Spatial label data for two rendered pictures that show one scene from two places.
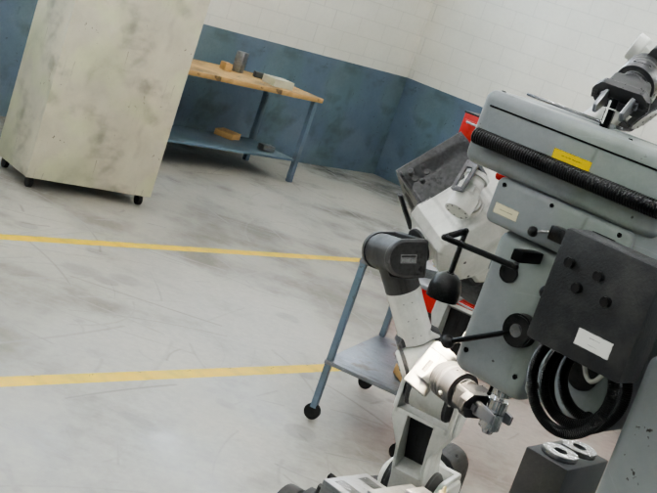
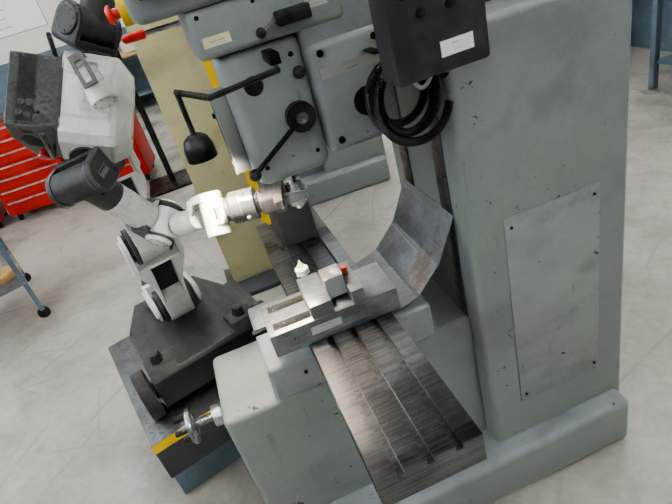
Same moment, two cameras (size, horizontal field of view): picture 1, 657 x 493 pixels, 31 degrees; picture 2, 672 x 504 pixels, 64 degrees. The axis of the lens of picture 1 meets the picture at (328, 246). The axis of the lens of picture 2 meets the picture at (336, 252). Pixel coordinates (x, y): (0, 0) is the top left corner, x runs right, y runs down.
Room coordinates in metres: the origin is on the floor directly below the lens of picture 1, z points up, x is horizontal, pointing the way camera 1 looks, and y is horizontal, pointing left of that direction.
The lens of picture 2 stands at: (1.57, 0.51, 1.81)
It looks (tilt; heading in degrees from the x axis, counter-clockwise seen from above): 31 degrees down; 311
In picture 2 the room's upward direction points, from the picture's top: 17 degrees counter-clockwise
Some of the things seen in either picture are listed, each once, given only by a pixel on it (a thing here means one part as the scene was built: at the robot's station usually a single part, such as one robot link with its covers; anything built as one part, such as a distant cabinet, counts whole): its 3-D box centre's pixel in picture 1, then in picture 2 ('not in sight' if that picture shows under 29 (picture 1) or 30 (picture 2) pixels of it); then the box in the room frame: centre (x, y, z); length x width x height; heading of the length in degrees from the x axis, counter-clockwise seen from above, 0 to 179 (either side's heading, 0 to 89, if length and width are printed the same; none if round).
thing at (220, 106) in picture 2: not in sight; (229, 131); (2.57, -0.37, 1.45); 0.04 x 0.04 x 0.21; 51
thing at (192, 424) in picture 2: not in sight; (203, 420); (2.81, -0.07, 0.62); 0.16 x 0.12 x 0.12; 51
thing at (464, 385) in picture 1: (467, 395); (263, 201); (2.57, -0.40, 1.23); 0.13 x 0.12 x 0.10; 127
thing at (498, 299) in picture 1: (533, 314); (270, 106); (2.50, -0.46, 1.47); 0.21 x 0.19 x 0.32; 141
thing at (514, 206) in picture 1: (584, 229); (257, 12); (2.47, -0.49, 1.68); 0.34 x 0.24 x 0.10; 51
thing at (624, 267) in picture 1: (600, 304); (429, 14); (2.05, -0.48, 1.62); 0.20 x 0.09 x 0.21; 51
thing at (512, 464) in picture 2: not in sight; (439, 429); (2.34, -0.65, 0.10); 1.20 x 0.60 x 0.20; 51
